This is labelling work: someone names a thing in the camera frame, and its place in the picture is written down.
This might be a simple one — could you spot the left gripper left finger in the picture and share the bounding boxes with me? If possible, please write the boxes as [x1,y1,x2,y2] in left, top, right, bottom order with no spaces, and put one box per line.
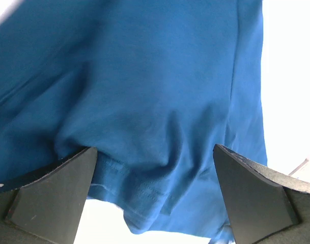
[0,147,97,243]

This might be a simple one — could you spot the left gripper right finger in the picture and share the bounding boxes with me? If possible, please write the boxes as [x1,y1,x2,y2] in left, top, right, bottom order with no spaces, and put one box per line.
[213,144,310,243]

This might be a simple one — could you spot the blue t shirt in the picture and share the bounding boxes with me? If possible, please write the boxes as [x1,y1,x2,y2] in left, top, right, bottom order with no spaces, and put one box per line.
[0,1,267,242]

